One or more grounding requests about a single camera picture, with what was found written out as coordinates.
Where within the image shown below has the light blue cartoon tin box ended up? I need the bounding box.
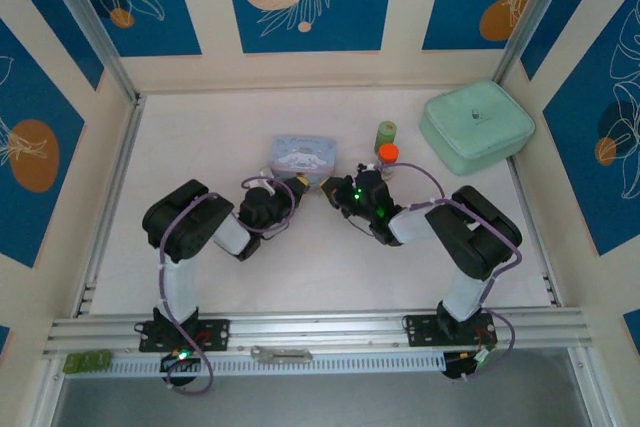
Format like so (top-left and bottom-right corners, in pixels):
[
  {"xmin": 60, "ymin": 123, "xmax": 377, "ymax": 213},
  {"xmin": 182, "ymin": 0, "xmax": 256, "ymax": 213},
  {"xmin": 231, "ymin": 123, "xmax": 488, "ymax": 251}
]
[{"xmin": 268, "ymin": 133, "xmax": 337, "ymax": 183}]

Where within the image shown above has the orange capped bottle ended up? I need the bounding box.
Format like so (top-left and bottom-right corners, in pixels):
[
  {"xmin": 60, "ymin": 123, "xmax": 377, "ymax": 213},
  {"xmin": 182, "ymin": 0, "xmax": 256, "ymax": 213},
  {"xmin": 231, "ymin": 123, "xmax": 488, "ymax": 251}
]
[{"xmin": 375, "ymin": 143, "xmax": 401, "ymax": 183}]

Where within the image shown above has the green capped bottle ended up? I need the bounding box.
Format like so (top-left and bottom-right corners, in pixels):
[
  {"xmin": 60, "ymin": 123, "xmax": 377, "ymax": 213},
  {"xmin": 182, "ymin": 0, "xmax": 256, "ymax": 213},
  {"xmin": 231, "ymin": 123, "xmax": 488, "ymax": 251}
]
[{"xmin": 374, "ymin": 120, "xmax": 399, "ymax": 153}]

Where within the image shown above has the mint green zip pouch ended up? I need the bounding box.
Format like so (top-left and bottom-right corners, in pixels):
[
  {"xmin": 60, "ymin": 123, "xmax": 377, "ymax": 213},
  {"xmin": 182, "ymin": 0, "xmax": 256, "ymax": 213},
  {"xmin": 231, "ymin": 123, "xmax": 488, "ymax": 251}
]
[{"xmin": 418, "ymin": 79, "xmax": 536, "ymax": 177}]

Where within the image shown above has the black controller box with LED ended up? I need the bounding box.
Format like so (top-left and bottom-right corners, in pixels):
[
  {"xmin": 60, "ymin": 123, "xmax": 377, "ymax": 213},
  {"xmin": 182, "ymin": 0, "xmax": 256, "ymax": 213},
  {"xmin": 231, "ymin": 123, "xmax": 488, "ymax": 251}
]
[
  {"xmin": 159, "ymin": 351, "xmax": 202, "ymax": 374},
  {"xmin": 443, "ymin": 350, "xmax": 490, "ymax": 379}
]

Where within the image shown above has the green circuit board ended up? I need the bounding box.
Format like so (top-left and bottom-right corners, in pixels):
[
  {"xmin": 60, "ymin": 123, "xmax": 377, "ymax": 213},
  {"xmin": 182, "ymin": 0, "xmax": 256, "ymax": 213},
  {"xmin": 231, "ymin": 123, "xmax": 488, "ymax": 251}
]
[{"xmin": 63, "ymin": 350, "xmax": 114, "ymax": 375}]

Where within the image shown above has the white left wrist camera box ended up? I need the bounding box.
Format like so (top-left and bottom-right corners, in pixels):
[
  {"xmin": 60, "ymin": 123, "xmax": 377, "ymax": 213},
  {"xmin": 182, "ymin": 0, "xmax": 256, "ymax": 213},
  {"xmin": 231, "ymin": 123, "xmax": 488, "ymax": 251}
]
[{"xmin": 256, "ymin": 165, "xmax": 282, "ymax": 195}]

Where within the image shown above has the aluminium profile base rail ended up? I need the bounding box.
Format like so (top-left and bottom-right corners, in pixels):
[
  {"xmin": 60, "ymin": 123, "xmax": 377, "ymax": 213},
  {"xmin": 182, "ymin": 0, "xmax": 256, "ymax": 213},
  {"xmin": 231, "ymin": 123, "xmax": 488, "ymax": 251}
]
[{"xmin": 42, "ymin": 307, "xmax": 595, "ymax": 359}]

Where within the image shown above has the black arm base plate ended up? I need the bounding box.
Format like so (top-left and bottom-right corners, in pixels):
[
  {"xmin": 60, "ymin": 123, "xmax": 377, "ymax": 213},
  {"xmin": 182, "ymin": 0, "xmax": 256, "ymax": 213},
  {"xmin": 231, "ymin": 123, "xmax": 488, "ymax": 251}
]
[
  {"xmin": 405, "ymin": 313, "xmax": 499, "ymax": 348},
  {"xmin": 138, "ymin": 318, "xmax": 232, "ymax": 354}
]

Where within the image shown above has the white slotted cable duct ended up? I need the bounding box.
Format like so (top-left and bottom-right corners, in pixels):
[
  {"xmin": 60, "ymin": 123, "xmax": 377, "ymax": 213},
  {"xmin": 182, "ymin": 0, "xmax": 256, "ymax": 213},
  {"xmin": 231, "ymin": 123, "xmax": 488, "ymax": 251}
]
[{"xmin": 107, "ymin": 351, "xmax": 447, "ymax": 378}]

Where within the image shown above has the aluminium frame post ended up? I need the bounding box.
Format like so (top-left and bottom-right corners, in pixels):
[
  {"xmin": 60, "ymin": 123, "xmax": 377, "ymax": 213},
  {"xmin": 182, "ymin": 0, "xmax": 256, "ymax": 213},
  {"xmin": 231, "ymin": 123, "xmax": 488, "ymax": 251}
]
[
  {"xmin": 492, "ymin": 0, "xmax": 577, "ymax": 89},
  {"xmin": 35, "ymin": 0, "xmax": 142, "ymax": 104}
]

